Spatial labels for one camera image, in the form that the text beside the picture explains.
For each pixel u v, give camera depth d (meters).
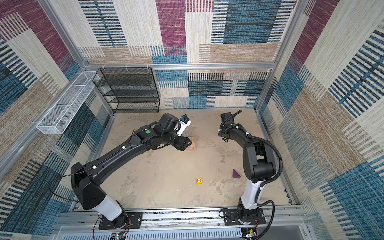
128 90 1.10
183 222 0.73
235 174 0.86
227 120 0.77
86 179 0.42
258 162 0.50
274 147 0.46
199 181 0.85
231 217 0.73
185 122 0.66
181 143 0.66
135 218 0.74
